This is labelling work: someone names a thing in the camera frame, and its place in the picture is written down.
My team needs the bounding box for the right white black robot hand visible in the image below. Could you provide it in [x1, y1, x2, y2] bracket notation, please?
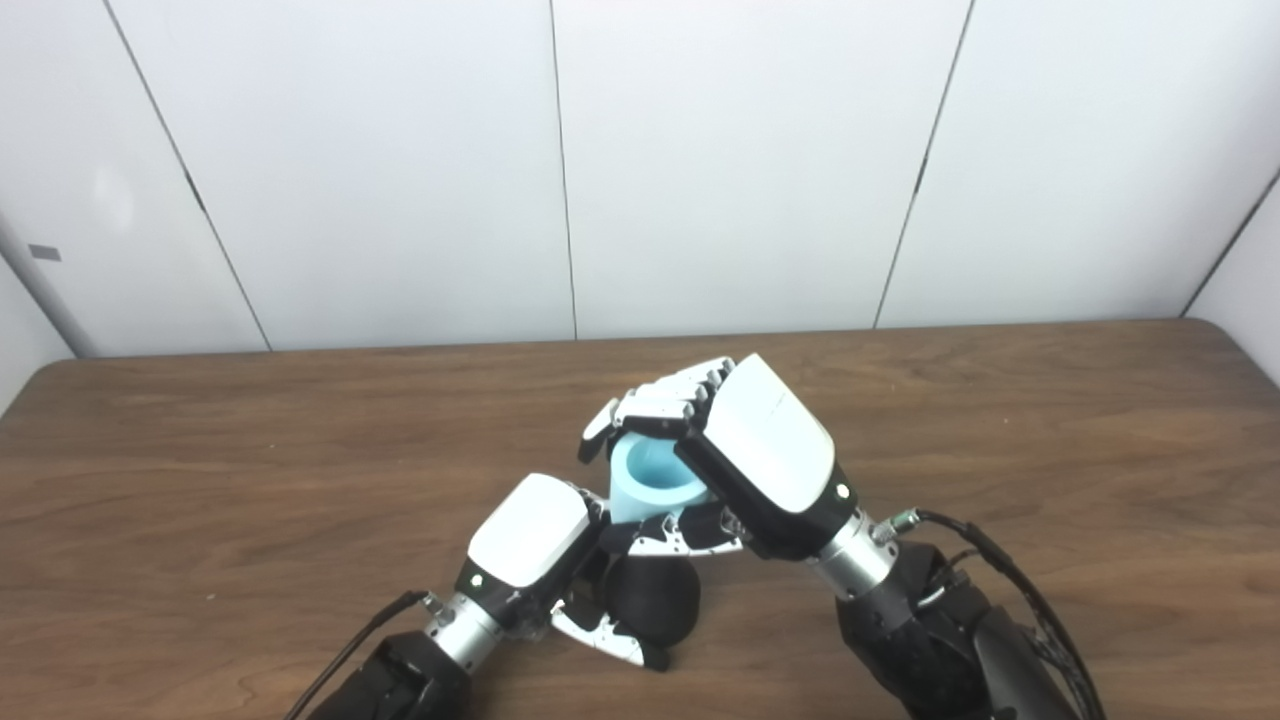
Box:
[577, 352, 862, 562]

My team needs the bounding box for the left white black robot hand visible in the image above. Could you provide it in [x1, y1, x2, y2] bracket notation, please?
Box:
[454, 472, 674, 672]

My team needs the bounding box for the light-blue hose piece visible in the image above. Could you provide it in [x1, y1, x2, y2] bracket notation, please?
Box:
[606, 431, 714, 527]

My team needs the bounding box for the black funnel-shaped nozzle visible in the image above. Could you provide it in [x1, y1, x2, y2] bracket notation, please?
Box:
[602, 554, 702, 650]

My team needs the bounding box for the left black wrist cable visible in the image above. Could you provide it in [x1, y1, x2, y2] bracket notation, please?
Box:
[284, 589, 447, 720]

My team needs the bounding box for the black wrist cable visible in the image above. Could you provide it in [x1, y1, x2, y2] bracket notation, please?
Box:
[869, 507, 1107, 720]
[284, 589, 447, 720]

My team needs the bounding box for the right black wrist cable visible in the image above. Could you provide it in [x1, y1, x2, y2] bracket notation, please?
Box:
[869, 507, 1107, 720]

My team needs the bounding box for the grey wall corner post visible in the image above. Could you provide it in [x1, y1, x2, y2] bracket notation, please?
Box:
[0, 205, 102, 360]

